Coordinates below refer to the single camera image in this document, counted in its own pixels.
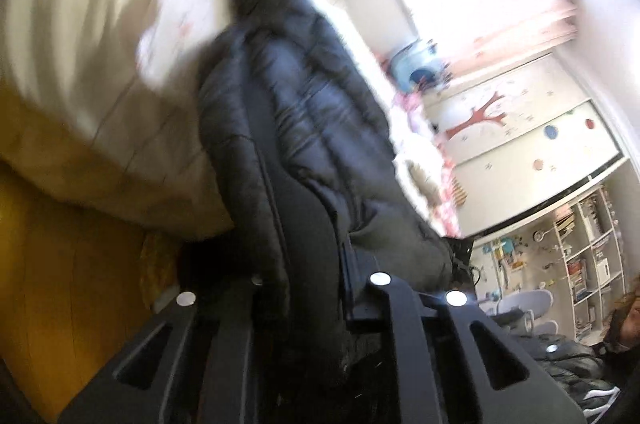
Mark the pink floral blanket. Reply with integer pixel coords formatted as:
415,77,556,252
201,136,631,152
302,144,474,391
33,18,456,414
375,54,462,238

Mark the white bookshelf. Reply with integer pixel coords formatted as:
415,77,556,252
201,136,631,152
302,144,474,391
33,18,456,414
471,186,627,345

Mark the white wardrobe with tree decal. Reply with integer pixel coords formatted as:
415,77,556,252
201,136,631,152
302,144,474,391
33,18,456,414
424,54,623,236

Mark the right blue cartoon curtain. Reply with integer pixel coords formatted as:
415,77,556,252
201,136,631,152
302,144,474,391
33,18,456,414
388,40,448,94

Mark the black puffer jacket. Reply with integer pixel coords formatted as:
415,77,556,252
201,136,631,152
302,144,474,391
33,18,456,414
198,0,454,364

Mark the white cherry print bedsheet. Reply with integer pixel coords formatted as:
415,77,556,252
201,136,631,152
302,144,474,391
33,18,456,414
0,0,452,240

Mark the person's head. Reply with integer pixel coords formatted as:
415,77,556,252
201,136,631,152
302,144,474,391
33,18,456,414
604,279,640,352

